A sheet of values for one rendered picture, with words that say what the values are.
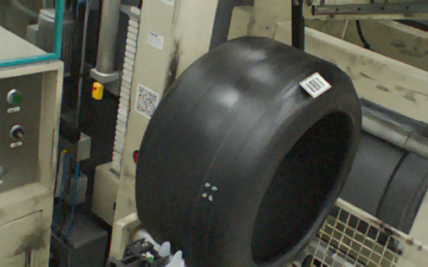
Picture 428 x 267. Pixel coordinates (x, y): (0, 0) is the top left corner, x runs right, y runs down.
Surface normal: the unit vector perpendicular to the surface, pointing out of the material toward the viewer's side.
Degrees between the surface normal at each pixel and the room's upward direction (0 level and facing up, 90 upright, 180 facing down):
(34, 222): 90
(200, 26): 90
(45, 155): 90
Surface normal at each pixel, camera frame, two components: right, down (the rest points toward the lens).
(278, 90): 0.06, -0.55
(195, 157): -0.52, -0.14
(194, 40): 0.74, 0.41
